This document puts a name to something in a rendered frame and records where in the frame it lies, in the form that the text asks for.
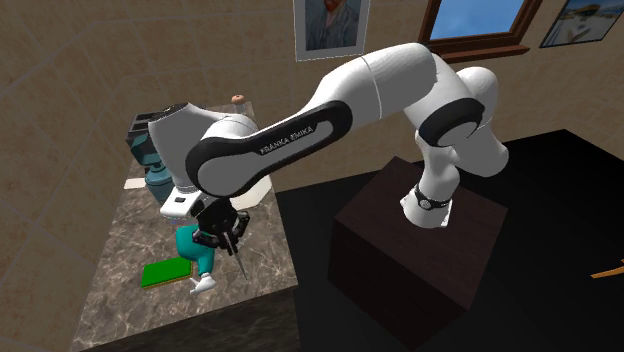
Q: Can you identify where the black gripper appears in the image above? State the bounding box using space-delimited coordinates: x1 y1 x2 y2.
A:
190 196 252 250

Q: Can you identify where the teal toy figure white shoe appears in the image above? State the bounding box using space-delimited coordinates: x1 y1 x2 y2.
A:
174 224 218 297

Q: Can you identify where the thin grey metal utensil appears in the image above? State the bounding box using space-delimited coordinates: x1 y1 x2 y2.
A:
227 242 249 282

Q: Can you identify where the green sponge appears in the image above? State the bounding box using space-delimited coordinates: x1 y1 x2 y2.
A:
140 256 195 290

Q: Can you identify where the dark slotted box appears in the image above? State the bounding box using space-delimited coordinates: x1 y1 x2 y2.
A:
127 111 168 140

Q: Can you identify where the dark brown robot stand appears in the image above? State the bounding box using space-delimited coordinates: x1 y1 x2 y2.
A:
327 155 509 350

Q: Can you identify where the brown framed window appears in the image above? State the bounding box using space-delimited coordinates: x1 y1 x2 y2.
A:
417 0 544 65

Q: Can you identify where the dark framed landscape picture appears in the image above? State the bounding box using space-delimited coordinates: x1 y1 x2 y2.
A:
538 0 624 49

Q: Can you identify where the portrait wall picture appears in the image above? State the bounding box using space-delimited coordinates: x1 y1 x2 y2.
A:
293 0 372 63

